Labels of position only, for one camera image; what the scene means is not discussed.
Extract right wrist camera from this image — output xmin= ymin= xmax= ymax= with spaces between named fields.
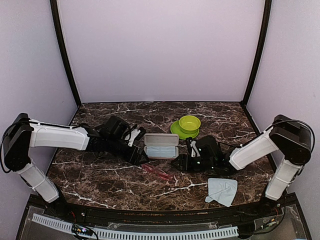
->
xmin=185 ymin=137 xmax=200 ymax=158

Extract pink sunglasses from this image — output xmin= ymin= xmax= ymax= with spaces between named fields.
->
xmin=141 ymin=163 xmax=174 ymax=182

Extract blue cleaning cloth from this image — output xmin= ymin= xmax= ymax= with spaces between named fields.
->
xmin=205 ymin=178 xmax=238 ymax=207
xmin=146 ymin=146 xmax=176 ymax=158

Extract black sunglasses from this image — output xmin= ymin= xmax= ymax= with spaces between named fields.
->
xmin=217 ymin=141 xmax=238 ymax=152

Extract left black frame post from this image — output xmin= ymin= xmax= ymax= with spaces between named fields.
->
xmin=49 ymin=0 xmax=82 ymax=108

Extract black frame post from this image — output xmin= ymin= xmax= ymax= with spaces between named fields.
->
xmin=240 ymin=0 xmax=273 ymax=108
xmin=49 ymin=0 xmax=82 ymax=108

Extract pink glasses case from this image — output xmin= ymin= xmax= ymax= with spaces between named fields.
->
xmin=144 ymin=133 xmax=179 ymax=160

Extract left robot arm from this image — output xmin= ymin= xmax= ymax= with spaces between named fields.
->
xmin=0 ymin=113 xmax=150 ymax=218

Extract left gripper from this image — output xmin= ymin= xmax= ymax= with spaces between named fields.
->
xmin=105 ymin=136 xmax=150 ymax=166

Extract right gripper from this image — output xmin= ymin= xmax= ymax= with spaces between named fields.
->
xmin=171 ymin=153 xmax=216 ymax=172

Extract green plate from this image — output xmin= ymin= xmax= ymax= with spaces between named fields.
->
xmin=170 ymin=120 xmax=200 ymax=140

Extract green bowl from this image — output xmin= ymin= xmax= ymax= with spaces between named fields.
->
xmin=178 ymin=115 xmax=201 ymax=134

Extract white slotted cable duct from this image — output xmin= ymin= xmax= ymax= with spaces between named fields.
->
xmin=31 ymin=213 xmax=239 ymax=240

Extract right black frame post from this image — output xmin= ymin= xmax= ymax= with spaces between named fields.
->
xmin=240 ymin=0 xmax=273 ymax=108

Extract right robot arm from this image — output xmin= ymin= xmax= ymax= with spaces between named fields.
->
xmin=171 ymin=114 xmax=316 ymax=217

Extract black table front rail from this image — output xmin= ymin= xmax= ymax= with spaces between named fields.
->
xmin=41 ymin=197 xmax=287 ymax=230

